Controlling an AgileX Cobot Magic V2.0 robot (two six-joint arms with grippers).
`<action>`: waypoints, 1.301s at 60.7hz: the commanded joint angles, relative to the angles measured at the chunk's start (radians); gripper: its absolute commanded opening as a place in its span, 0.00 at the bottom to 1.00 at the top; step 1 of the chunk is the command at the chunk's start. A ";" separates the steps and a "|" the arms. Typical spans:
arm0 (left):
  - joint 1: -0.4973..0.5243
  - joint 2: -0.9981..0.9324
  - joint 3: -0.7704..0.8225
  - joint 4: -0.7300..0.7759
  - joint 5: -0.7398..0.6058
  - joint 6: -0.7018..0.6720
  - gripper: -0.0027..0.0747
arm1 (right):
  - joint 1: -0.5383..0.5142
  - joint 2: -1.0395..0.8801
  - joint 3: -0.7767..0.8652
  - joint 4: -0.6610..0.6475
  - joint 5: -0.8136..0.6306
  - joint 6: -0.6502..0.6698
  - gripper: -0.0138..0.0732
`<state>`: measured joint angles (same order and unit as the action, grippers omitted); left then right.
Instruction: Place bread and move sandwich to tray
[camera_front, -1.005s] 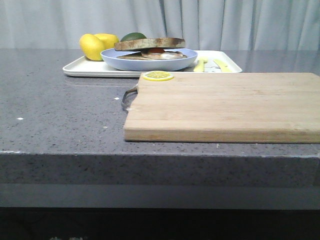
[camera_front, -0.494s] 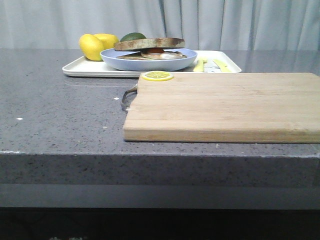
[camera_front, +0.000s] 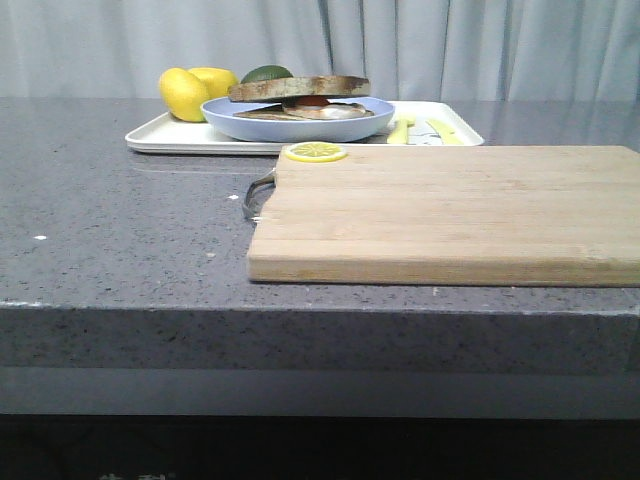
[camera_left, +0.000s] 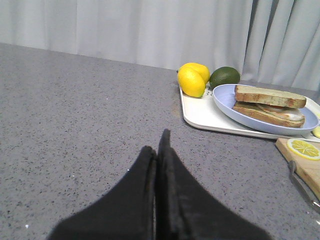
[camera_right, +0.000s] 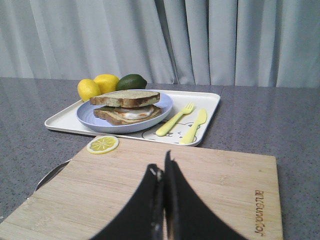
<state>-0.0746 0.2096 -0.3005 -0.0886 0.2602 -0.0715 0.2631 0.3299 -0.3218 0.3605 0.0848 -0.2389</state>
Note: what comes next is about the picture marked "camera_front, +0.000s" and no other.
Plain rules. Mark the rear yellow lemon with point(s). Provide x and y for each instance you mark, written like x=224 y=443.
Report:
x=217 y=81

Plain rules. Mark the green lime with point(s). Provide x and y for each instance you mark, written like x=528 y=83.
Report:
x=266 y=72

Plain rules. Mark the yellow lemon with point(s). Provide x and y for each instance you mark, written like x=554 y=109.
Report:
x=217 y=81
x=183 y=93

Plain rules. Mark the yellow plastic knife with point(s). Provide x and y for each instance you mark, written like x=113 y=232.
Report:
x=446 y=132

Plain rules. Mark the white rectangular tray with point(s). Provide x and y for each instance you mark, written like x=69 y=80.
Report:
x=166 y=135

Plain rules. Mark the light blue round plate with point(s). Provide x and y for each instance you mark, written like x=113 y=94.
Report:
x=221 y=113

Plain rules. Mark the white curtain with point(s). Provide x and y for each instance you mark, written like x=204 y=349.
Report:
x=410 y=50

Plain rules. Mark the front yellow lemon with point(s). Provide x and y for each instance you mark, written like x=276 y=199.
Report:
x=183 y=93

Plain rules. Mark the bread slice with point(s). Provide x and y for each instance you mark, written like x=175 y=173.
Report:
x=332 y=86
x=267 y=113

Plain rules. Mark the lemon slice toy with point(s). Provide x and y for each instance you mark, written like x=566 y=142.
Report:
x=315 y=152

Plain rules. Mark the wooden cutting board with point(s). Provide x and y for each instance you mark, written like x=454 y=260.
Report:
x=484 y=215

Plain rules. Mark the fried egg toy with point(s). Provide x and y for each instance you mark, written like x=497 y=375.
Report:
x=320 y=108

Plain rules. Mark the yellow plastic fork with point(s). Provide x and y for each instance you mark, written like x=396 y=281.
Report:
x=400 y=133

